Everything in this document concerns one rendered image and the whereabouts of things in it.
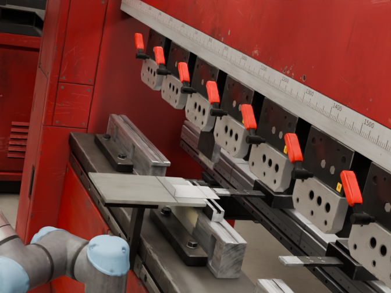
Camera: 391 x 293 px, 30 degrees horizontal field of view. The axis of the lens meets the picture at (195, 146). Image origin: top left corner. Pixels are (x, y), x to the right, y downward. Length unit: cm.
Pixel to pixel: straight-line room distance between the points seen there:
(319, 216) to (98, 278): 41
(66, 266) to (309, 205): 46
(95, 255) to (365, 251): 46
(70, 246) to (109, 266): 9
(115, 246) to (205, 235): 55
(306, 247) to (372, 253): 69
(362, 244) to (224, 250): 55
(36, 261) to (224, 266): 59
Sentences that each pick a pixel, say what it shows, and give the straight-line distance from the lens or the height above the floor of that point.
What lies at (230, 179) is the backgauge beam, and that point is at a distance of 229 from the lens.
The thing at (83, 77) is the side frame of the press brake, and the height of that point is 108.
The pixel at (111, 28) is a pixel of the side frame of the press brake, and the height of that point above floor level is 126.
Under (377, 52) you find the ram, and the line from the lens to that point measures 126.
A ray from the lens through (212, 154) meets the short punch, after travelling 184.
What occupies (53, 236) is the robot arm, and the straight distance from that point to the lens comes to 137.
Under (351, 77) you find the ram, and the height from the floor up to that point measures 145.
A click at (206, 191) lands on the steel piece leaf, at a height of 100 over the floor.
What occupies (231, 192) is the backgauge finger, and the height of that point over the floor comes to 100.
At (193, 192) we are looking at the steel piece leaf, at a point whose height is 100.
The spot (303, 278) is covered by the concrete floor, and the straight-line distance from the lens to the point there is 404.
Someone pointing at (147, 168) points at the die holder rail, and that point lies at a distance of 223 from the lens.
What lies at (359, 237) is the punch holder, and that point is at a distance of 125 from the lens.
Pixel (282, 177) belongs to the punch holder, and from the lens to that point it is 147.
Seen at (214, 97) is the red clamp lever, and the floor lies 128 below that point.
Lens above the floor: 163
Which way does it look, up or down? 16 degrees down
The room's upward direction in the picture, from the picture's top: 12 degrees clockwise
